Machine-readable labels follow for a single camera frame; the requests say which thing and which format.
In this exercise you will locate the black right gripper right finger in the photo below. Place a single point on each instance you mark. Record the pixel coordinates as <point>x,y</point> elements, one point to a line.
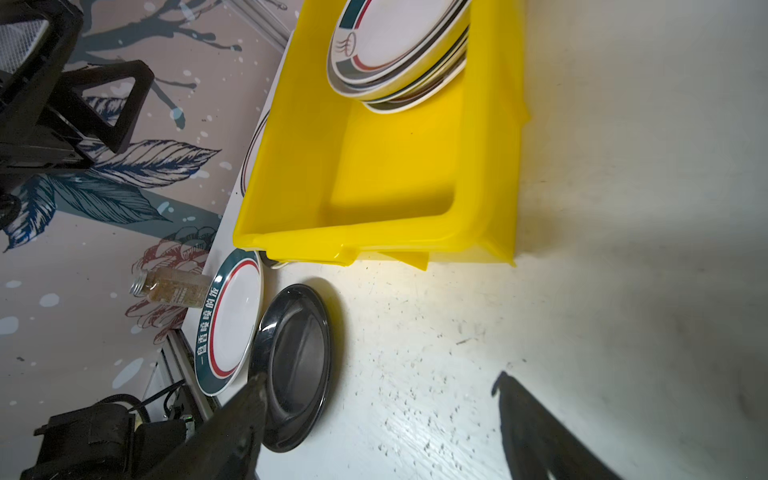
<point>536,444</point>

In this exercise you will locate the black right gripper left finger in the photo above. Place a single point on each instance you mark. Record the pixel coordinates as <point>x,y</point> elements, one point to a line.
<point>228,445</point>

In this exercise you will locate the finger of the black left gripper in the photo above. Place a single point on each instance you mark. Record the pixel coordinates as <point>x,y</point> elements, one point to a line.
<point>111,120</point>

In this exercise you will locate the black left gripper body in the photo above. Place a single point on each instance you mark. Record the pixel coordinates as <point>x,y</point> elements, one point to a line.
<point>37,39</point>

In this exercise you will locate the black round plate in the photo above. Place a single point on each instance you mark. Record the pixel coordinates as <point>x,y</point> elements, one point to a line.
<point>292,347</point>

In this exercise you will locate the white plate green lettered rim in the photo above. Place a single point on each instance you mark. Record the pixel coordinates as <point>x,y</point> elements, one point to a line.
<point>448,67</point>

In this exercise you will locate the yellow plastic bin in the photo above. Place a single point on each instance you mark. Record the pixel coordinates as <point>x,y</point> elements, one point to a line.
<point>334,182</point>

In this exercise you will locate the small glass jar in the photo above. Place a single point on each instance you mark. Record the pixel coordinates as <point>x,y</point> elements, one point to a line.
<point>171,287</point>

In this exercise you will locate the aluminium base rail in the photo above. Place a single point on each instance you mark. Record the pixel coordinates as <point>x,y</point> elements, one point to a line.
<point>172,385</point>

